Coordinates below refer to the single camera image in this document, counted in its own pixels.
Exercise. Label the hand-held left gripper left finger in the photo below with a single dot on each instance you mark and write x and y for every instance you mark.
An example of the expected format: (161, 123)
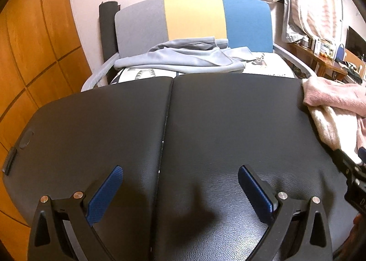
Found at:
(104, 195)

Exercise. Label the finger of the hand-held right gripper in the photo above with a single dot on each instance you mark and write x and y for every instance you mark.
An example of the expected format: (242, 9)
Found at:
(357, 195)
(350, 165)

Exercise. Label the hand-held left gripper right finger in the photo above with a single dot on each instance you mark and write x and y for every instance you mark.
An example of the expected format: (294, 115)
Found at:
(254, 192)

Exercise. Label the pink knitted sweater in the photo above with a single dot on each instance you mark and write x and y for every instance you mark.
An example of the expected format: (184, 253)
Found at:
(328, 92)

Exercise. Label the cream fluffy sweater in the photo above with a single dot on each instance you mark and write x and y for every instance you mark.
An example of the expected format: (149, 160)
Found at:
(328, 126)

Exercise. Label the cluttered wooden shelf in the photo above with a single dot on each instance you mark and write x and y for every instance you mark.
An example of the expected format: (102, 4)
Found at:
(328, 64)

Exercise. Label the small blue bag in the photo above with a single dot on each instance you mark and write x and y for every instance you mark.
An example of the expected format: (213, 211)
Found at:
(340, 54)

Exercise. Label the black monitor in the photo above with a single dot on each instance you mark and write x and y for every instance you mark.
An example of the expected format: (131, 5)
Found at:
(356, 41)

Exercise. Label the light grey garment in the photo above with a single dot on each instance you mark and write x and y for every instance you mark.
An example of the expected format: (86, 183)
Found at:
(185, 58)

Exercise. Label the thin white pole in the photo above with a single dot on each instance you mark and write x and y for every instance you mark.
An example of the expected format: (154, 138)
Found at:
(342, 6)

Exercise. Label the black rolled mat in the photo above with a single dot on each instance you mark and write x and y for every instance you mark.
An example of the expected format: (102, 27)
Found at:
(107, 29)

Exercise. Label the orange wooden wardrobe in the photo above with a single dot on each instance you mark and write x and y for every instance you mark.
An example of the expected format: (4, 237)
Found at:
(34, 35)

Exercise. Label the grey yellow blue chair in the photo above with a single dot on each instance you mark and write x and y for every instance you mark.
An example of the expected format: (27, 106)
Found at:
(194, 15)

